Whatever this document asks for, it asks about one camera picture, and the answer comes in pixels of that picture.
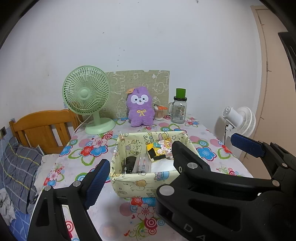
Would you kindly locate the glass jar with green lid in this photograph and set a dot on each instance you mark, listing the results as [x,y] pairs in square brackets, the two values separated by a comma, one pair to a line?
[178,111]

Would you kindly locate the cotton swab container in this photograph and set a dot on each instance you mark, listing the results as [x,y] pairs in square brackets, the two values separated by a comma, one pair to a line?
[159,113]

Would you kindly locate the yellow black cartoon carton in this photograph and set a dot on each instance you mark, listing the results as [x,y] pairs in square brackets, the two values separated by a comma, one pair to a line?
[155,153]

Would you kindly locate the clear plastic packet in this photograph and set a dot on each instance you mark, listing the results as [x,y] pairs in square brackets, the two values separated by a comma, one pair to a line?
[143,163]

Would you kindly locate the green cartoon board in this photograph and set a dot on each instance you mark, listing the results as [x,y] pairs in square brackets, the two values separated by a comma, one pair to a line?
[143,80]

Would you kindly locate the green desk fan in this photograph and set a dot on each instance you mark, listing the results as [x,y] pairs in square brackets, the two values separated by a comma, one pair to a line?
[86,99]

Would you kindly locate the wooden bed headboard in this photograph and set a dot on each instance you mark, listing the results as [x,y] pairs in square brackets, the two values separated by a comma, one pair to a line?
[39,125]

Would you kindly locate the yellow printed fabric box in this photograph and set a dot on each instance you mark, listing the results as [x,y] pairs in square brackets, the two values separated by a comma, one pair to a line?
[136,185]

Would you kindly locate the black panel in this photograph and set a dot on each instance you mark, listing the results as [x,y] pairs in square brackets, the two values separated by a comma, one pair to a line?
[290,53]

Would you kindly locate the black item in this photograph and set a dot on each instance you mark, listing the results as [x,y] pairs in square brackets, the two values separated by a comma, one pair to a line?
[130,163]

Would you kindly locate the white bed linen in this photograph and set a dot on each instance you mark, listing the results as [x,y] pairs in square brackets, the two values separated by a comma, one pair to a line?
[46,162]

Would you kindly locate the crumpled grey white cloth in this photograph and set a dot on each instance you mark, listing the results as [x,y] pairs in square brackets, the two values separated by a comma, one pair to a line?
[5,206]

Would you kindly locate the blue bed sheet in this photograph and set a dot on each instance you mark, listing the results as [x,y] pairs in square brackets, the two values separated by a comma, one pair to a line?
[20,222]

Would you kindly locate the purple plush toy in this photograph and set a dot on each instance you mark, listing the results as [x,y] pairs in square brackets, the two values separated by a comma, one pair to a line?
[140,111]

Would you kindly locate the grey plaid pillow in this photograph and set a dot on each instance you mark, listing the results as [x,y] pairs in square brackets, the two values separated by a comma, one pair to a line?
[20,166]

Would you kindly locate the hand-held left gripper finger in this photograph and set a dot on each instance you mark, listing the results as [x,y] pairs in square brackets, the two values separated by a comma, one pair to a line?
[97,182]

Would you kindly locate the beige door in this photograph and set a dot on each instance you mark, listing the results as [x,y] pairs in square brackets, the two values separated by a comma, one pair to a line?
[272,92]

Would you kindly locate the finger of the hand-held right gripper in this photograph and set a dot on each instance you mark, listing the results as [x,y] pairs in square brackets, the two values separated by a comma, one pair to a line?
[185,157]
[247,143]

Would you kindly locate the white standing fan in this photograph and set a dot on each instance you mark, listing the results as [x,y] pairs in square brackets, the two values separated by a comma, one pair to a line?
[245,120]

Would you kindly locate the floral tablecloth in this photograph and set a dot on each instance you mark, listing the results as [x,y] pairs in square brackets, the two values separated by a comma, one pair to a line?
[201,136]

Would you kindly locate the wall socket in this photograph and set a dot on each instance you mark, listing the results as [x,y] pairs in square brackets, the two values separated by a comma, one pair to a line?
[3,131]

